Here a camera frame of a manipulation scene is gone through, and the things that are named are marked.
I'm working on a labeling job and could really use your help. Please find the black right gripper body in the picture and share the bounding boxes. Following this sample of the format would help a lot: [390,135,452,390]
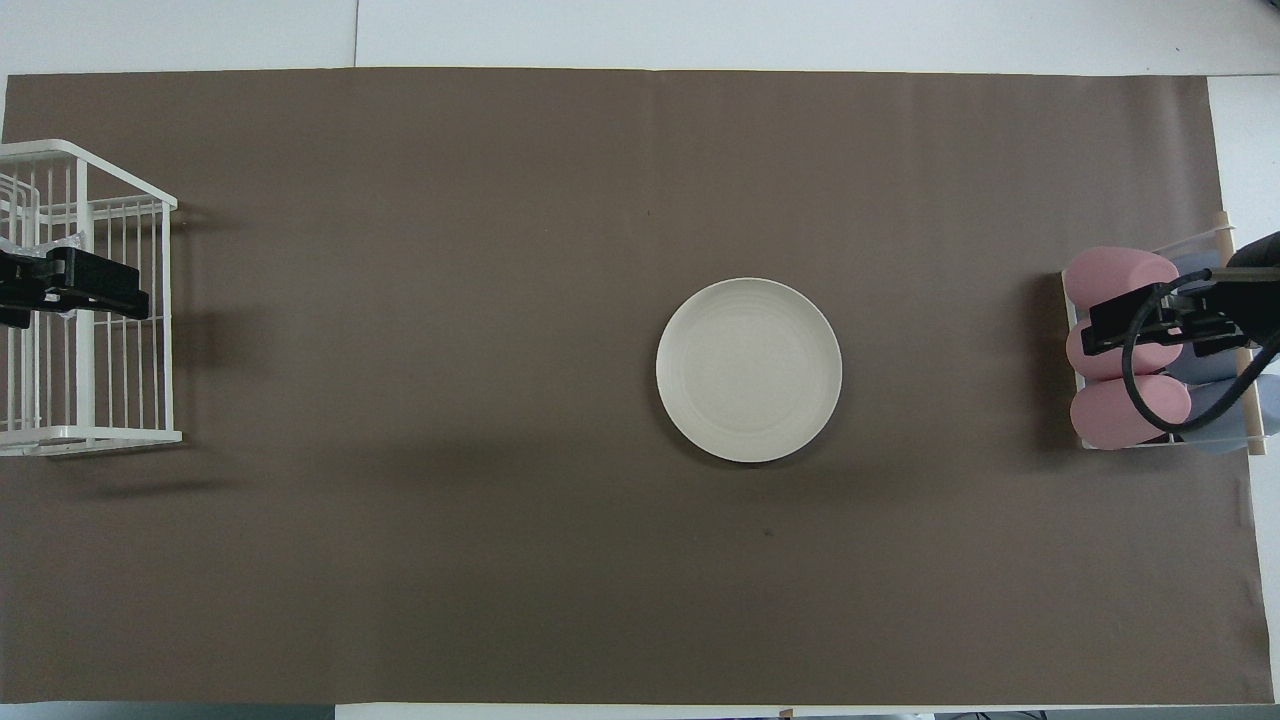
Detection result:
[1225,230,1280,346]

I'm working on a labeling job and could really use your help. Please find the cream round plate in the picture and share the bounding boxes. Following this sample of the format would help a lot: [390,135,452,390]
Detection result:
[656,277,843,464]

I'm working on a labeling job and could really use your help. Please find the blue plastic cup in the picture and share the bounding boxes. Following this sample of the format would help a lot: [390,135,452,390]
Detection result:
[1168,250,1233,291]
[1180,372,1280,454]
[1172,340,1280,385]

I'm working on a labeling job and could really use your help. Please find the pink plastic cup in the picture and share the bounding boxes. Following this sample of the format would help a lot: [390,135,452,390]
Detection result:
[1070,374,1193,451]
[1062,246,1181,313]
[1065,315,1184,382]

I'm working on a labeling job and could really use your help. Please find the cup rack with wooden rod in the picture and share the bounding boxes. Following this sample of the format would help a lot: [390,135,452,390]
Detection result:
[1060,210,1271,458]

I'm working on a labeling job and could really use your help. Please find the brown table mat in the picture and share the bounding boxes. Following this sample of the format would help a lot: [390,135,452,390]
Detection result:
[0,67,1276,706]

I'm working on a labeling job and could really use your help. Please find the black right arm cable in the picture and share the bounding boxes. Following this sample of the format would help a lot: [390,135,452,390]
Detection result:
[1120,266,1280,435]

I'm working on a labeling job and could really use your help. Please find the white wire dish rack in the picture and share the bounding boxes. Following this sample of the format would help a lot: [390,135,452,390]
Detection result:
[0,139,184,458]

